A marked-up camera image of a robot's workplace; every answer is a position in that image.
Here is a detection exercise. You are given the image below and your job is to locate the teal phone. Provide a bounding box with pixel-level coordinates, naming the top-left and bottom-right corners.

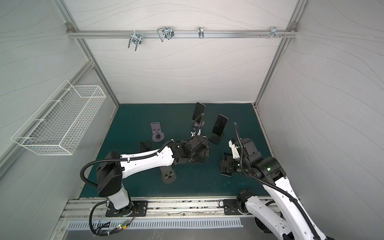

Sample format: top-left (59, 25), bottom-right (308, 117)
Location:
top-left (219, 153), bottom-right (234, 177)

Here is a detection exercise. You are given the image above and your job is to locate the purple phone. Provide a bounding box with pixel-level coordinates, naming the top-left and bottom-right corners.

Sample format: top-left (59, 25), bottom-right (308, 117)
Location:
top-left (212, 114), bottom-right (229, 136)

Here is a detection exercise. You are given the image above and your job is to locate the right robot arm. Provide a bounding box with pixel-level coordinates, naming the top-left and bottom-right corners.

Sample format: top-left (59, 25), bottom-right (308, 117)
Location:
top-left (220, 149), bottom-right (328, 240)

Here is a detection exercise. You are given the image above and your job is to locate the dark angular stand right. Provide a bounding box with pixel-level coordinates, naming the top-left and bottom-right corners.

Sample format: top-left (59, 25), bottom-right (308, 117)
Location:
top-left (208, 133), bottom-right (225, 145)

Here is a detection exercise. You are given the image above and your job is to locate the back centre round stand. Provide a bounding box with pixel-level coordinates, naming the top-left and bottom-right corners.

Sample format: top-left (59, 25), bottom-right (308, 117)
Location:
top-left (193, 120), bottom-right (205, 128)

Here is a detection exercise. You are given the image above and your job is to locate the round stand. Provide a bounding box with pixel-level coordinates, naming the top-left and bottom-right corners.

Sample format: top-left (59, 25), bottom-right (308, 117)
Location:
top-left (193, 120), bottom-right (205, 128)
top-left (151, 122), bottom-right (165, 143)
top-left (160, 166), bottom-right (177, 184)

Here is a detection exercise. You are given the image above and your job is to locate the front left round stand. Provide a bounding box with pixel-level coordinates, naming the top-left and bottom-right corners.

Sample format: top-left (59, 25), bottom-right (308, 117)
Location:
top-left (160, 166), bottom-right (177, 184)

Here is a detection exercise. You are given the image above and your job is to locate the back left round stand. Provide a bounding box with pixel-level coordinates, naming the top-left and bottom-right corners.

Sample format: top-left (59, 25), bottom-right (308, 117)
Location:
top-left (151, 122), bottom-right (165, 143)

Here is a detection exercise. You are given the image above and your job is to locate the green table mat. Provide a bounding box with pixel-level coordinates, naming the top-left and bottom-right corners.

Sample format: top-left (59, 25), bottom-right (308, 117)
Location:
top-left (98, 104), bottom-right (271, 197)

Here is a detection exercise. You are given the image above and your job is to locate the metal clamp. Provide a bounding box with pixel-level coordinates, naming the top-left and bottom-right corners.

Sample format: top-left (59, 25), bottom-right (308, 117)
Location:
top-left (198, 27), bottom-right (204, 39)
top-left (157, 27), bottom-right (175, 42)
top-left (260, 27), bottom-right (287, 39)
top-left (128, 33), bottom-right (142, 51)

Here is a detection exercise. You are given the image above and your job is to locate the left metal clamp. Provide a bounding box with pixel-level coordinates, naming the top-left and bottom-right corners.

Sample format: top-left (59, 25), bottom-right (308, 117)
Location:
top-left (128, 33), bottom-right (142, 51)

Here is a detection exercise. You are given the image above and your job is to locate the right metal clamp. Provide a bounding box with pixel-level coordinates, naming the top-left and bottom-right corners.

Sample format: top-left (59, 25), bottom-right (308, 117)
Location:
top-left (260, 27), bottom-right (287, 39)

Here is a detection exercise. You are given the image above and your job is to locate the aluminium crossbar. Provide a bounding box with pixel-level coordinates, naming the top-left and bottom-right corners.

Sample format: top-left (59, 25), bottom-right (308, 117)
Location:
top-left (67, 29), bottom-right (299, 40)

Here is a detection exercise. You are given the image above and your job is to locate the right black cable conduit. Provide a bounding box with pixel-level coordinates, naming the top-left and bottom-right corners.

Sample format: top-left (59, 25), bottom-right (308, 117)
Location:
top-left (233, 122), bottom-right (322, 240)

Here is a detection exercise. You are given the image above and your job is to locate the black cable conduit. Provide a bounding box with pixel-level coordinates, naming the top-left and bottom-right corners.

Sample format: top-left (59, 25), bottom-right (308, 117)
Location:
top-left (233, 122), bottom-right (322, 240)
top-left (79, 112), bottom-right (205, 188)

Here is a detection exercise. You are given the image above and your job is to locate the white slotted cable duct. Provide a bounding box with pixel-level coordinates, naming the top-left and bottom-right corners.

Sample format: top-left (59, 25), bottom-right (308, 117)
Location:
top-left (67, 218), bottom-right (244, 231)

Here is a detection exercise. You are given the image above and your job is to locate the left black cable conduit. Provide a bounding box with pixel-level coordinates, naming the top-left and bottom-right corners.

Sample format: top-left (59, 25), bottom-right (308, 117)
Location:
top-left (79, 112), bottom-right (205, 188)

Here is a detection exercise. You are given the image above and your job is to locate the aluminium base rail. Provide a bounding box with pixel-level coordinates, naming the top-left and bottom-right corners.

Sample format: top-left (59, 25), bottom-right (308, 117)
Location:
top-left (59, 196), bottom-right (236, 221)

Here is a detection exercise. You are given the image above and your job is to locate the white wire basket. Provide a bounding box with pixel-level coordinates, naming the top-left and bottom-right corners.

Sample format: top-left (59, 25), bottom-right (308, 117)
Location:
top-left (11, 80), bottom-right (106, 156)

